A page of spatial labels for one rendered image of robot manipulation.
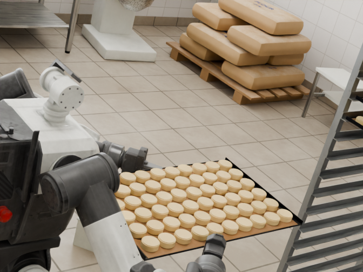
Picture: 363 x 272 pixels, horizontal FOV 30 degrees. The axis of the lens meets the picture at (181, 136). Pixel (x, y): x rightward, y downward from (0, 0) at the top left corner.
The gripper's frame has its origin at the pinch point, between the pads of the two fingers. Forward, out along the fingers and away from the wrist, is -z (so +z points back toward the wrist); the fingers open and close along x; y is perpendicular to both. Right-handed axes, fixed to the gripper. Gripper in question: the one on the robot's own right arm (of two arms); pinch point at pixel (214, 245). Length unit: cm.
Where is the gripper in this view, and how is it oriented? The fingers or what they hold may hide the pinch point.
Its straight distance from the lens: 193.0
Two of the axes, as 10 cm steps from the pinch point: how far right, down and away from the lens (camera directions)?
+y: -9.6, -2.8, 0.5
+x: 2.3, -8.8, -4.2
